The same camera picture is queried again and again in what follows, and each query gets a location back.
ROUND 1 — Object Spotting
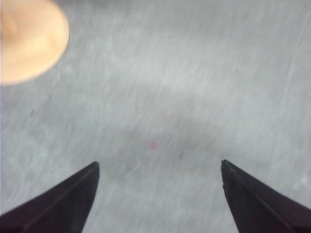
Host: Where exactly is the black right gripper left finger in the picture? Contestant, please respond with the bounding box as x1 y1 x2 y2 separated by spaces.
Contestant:
0 161 100 233

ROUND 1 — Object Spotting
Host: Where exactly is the wooden mug tree stand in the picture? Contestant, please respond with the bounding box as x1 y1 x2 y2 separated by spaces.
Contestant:
1 0 69 85

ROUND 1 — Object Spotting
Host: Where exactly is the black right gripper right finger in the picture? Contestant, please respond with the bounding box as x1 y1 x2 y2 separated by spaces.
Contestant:
221 160 311 233

